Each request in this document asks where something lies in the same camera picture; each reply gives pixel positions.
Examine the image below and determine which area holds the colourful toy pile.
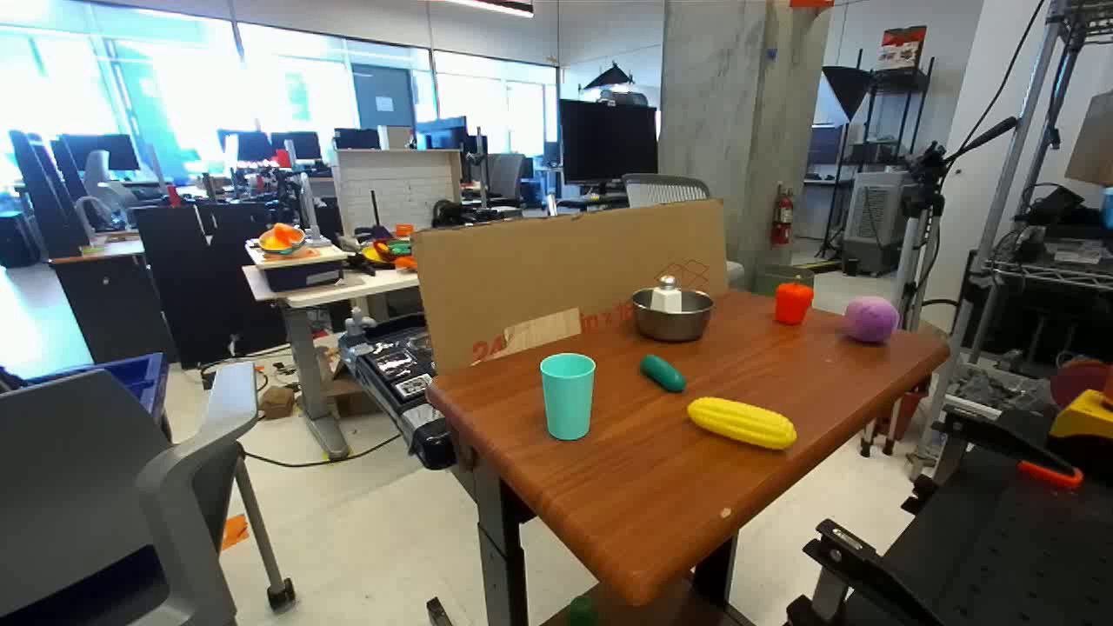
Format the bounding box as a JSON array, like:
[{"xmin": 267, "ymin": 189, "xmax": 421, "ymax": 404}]
[{"xmin": 360, "ymin": 222, "xmax": 421, "ymax": 273}]

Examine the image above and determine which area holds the red fire extinguisher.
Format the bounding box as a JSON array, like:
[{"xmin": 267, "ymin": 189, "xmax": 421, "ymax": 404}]
[{"xmin": 769, "ymin": 184, "xmax": 800, "ymax": 250}]

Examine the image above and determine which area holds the camera tripod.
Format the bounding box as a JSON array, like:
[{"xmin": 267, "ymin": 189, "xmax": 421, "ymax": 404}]
[{"xmin": 899, "ymin": 115, "xmax": 1023, "ymax": 339}]

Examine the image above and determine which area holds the red sign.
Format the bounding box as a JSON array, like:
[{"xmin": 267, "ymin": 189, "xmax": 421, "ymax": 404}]
[{"xmin": 879, "ymin": 25, "xmax": 931, "ymax": 74}]

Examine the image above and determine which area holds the metal bowl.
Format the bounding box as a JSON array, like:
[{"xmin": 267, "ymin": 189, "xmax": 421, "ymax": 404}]
[{"xmin": 631, "ymin": 285, "xmax": 716, "ymax": 345}]

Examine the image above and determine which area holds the yellow plastic corn cob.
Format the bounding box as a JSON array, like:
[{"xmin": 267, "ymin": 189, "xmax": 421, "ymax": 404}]
[{"xmin": 686, "ymin": 394, "xmax": 800, "ymax": 453}]

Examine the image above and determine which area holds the white board panel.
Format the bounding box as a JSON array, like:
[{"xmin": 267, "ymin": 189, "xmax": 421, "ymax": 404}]
[{"xmin": 336, "ymin": 144, "xmax": 463, "ymax": 240}]

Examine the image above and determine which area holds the orange handle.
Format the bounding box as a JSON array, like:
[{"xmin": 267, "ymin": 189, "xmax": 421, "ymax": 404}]
[{"xmin": 1015, "ymin": 459, "xmax": 1090, "ymax": 493}]

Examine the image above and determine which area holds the black table leg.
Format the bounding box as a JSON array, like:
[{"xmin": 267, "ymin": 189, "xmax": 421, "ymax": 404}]
[{"xmin": 456, "ymin": 462, "xmax": 535, "ymax": 626}]

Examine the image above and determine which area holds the yellow plastic block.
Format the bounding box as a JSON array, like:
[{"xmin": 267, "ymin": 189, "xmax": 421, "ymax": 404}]
[{"xmin": 1049, "ymin": 387, "xmax": 1113, "ymax": 446}]

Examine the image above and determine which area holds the grey office chair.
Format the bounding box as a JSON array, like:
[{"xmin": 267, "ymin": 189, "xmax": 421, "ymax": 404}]
[{"xmin": 0, "ymin": 357, "xmax": 300, "ymax": 626}]

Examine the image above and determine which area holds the black metal shelf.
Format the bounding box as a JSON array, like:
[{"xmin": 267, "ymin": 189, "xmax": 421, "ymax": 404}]
[{"xmin": 820, "ymin": 62, "xmax": 937, "ymax": 265}]

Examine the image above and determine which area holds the brown cardboard panel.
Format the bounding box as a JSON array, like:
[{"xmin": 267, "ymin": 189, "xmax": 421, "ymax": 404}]
[{"xmin": 412, "ymin": 197, "xmax": 731, "ymax": 375}]

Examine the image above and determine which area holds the grey concrete column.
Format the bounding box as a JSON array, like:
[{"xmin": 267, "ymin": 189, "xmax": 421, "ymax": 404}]
[{"xmin": 662, "ymin": 0, "xmax": 832, "ymax": 273}]

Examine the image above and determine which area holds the black office cabinet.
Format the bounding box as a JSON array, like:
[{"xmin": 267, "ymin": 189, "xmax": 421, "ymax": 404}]
[{"xmin": 129, "ymin": 197, "xmax": 293, "ymax": 369}]

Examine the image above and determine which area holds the orange toy bell pepper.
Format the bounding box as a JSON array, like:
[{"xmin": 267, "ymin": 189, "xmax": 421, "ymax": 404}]
[{"xmin": 774, "ymin": 273, "xmax": 817, "ymax": 329}]

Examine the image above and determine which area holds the orange toy in tray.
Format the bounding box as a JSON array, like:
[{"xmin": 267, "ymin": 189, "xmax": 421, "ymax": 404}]
[{"xmin": 256, "ymin": 222, "xmax": 309, "ymax": 257}]

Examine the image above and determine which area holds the black equipment cart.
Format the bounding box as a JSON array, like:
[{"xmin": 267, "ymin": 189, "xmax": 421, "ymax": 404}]
[{"xmin": 962, "ymin": 184, "xmax": 1113, "ymax": 362}]

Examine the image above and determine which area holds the green toy cucumber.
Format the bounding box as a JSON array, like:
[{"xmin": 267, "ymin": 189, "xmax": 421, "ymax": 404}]
[{"xmin": 638, "ymin": 350, "xmax": 690, "ymax": 396}]

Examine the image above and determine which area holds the black tray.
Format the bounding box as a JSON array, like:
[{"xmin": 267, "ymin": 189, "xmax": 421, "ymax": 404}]
[{"xmin": 245, "ymin": 235, "xmax": 353, "ymax": 291}]

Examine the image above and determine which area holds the black control box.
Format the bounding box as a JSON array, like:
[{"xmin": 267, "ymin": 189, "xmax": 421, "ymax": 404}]
[{"xmin": 341, "ymin": 320, "xmax": 461, "ymax": 471}]

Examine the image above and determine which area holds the teal plastic cup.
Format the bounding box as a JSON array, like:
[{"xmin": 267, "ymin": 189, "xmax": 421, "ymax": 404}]
[{"xmin": 535, "ymin": 350, "xmax": 599, "ymax": 446}]

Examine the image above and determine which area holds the white shaker bottle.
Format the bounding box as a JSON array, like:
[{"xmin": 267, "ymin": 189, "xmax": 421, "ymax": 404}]
[{"xmin": 649, "ymin": 272, "xmax": 686, "ymax": 316}]

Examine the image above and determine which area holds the black monitor screen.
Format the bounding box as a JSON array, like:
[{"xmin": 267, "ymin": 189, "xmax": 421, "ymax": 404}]
[{"xmin": 556, "ymin": 98, "xmax": 662, "ymax": 184}]

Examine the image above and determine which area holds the white side table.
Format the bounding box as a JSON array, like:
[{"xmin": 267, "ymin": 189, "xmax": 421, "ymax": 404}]
[{"xmin": 239, "ymin": 262, "xmax": 426, "ymax": 462}]

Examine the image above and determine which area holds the purple plush ball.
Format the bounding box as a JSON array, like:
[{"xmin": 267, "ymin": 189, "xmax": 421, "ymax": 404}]
[{"xmin": 842, "ymin": 291, "xmax": 904, "ymax": 347}]

